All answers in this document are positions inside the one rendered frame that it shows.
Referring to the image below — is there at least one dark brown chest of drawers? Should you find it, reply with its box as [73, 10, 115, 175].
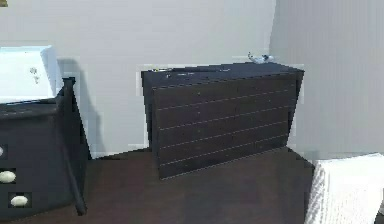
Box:
[140, 61, 305, 181]

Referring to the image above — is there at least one white box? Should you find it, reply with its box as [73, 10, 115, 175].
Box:
[0, 45, 64, 104]

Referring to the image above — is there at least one white bed cover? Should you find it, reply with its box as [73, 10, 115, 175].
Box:
[304, 152, 384, 224]

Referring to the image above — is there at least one dark cabinet with white knobs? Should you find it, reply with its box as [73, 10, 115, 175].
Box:
[0, 77, 92, 223]

